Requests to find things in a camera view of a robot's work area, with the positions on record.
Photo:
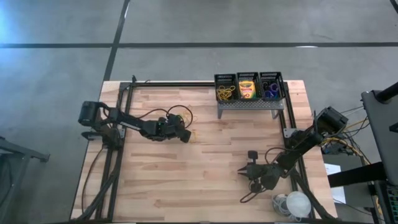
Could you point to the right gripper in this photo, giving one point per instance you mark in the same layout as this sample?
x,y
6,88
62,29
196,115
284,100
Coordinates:
x,y
265,174

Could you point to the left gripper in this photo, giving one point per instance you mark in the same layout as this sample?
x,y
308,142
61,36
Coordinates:
x,y
169,129

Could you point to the yellow rubber bands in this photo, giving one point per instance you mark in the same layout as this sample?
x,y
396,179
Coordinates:
x,y
225,92

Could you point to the black plastic mesh basket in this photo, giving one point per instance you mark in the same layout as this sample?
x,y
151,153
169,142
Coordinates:
x,y
281,85
216,81
237,77

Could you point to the yellow Crayola crayon box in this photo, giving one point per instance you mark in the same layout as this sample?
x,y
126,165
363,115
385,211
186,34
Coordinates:
x,y
247,90

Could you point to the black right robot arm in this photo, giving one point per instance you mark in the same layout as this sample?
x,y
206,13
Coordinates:
x,y
306,140

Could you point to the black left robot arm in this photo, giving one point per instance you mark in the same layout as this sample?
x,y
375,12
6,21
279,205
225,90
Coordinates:
x,y
130,121

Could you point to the white dome lamp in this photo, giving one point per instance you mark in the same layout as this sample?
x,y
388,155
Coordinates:
x,y
298,204

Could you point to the grey perforated metal shelf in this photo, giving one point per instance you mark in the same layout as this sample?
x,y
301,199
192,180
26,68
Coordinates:
x,y
248,104

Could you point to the white paper sheet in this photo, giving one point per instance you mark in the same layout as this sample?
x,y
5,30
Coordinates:
x,y
332,169

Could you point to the black flat bar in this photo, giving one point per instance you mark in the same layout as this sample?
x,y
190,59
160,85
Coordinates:
x,y
357,174

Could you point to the grey metal cart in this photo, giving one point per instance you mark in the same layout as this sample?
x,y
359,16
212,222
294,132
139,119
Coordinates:
x,y
382,133

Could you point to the backlit keyboard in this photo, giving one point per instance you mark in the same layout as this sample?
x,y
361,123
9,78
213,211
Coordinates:
x,y
392,202

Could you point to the black pole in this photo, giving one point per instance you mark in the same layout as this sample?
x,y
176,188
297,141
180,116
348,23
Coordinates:
x,y
387,93

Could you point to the grey metal stand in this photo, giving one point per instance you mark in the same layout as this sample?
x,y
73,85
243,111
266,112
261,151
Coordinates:
x,y
21,149

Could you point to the grey mounting bracket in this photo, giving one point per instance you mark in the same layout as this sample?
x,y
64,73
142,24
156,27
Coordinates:
x,y
289,133

